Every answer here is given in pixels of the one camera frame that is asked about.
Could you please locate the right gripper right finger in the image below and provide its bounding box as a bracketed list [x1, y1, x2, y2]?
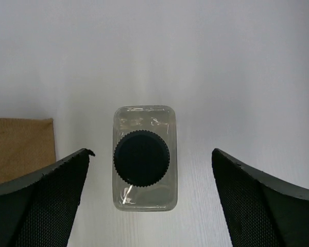
[212, 148, 309, 246]

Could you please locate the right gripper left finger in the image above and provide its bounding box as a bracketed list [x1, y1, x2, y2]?
[0, 148, 95, 246]

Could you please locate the burlap watermelon print canvas bag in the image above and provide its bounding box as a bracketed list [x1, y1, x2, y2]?
[0, 118, 56, 184]

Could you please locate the grey-capped clear bottle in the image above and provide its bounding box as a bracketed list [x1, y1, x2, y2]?
[112, 105, 178, 211]

